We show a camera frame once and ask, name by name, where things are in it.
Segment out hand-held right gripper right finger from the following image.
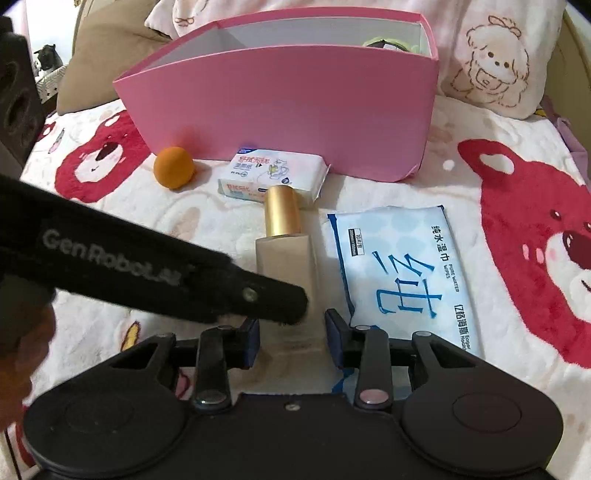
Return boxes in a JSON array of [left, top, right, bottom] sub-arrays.
[[324, 308, 482, 409]]

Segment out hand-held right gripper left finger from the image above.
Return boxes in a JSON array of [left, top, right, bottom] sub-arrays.
[[110, 318, 260, 409]]

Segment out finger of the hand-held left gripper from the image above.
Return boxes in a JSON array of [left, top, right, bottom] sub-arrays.
[[217, 258, 309, 326]]

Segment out foundation bottle with gold cap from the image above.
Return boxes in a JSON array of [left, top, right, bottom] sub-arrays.
[[255, 185, 324, 356]]

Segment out blue wet wipes pack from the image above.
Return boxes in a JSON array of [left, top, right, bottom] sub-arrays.
[[327, 205, 485, 395]]

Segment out orange makeup sponge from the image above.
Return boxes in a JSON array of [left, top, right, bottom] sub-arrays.
[[154, 147, 195, 190]]

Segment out small white tissue pack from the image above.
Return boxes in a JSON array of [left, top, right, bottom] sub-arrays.
[[218, 148, 329, 204]]

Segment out pink cardboard box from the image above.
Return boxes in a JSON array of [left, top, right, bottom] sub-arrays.
[[113, 11, 439, 183]]

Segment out green yarn skein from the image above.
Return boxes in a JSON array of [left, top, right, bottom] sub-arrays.
[[361, 34, 419, 54]]

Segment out person's left hand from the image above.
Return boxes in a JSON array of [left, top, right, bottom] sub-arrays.
[[0, 291, 57, 432]]

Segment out dark box with round hole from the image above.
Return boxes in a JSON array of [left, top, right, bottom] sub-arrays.
[[0, 16, 49, 169]]

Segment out brown pillow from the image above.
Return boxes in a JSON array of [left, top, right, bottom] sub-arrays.
[[56, 21, 181, 116]]

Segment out small cat figurine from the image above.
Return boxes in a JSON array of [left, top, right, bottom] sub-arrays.
[[32, 44, 65, 75]]

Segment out red bear print blanket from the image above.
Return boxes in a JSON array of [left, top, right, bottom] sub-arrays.
[[9, 92, 591, 462]]

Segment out purple bed sheet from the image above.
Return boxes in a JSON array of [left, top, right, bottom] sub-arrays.
[[540, 97, 591, 155]]

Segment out pink cartoon print pillow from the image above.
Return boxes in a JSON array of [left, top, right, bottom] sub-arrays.
[[145, 0, 561, 121]]

